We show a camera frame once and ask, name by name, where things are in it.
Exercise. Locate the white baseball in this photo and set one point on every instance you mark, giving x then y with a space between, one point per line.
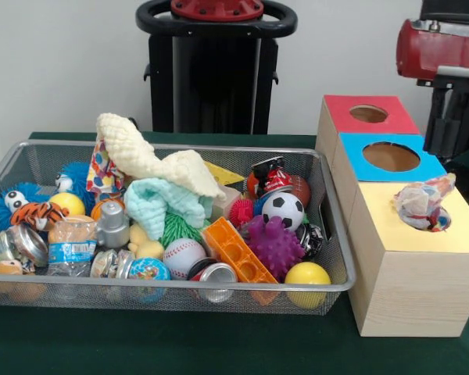
183 258

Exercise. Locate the brown toy football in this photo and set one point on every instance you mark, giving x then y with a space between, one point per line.
302 191

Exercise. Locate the mint green cloth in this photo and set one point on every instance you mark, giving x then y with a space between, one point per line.
156 207

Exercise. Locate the cream knitted cloth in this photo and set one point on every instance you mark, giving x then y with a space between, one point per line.
133 148

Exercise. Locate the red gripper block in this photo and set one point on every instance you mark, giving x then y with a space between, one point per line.
430 52

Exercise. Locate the orange plastic building block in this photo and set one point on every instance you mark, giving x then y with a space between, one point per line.
234 250

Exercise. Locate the purple spiky ball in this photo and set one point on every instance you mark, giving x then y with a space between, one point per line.
275 246

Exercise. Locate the orange striped tiger plush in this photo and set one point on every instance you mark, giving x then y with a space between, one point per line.
39 213

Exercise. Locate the wooden three-hole sorting box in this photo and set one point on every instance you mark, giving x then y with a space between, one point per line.
414 293

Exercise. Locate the dotted paper napkin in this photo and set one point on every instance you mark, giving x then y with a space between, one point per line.
101 172
418 203

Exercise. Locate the black and white soccer ball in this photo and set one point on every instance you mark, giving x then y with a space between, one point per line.
283 211

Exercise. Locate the silver mesh bin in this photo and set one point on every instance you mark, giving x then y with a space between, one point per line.
23 298

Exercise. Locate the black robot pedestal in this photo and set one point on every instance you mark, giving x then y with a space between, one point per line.
219 78

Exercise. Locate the smooth yellow ball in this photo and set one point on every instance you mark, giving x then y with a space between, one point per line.
306 275

